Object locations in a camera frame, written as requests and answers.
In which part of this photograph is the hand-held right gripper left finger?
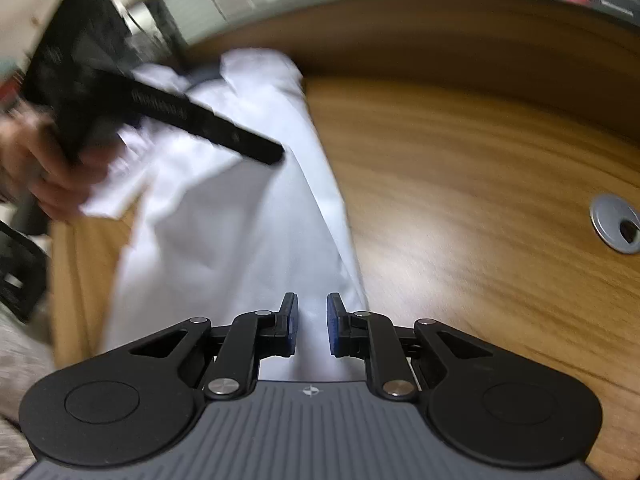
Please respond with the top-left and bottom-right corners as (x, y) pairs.
(130, 292), (299, 401)

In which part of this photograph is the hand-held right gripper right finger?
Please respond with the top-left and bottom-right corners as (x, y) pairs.
(326, 292), (501, 402)

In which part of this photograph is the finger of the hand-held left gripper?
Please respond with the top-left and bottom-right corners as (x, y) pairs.
(97, 70), (286, 166)

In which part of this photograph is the white long-sleeved dress shirt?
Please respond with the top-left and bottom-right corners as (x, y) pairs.
(80, 47), (371, 383)

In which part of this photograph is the person's left hand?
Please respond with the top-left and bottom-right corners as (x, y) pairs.
(0, 110), (128, 223)

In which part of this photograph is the white lace blanket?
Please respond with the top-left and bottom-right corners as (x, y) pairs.
(0, 305), (58, 480)

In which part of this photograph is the grey desk cable grommet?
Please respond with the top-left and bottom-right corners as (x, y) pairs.
(590, 192), (640, 255)

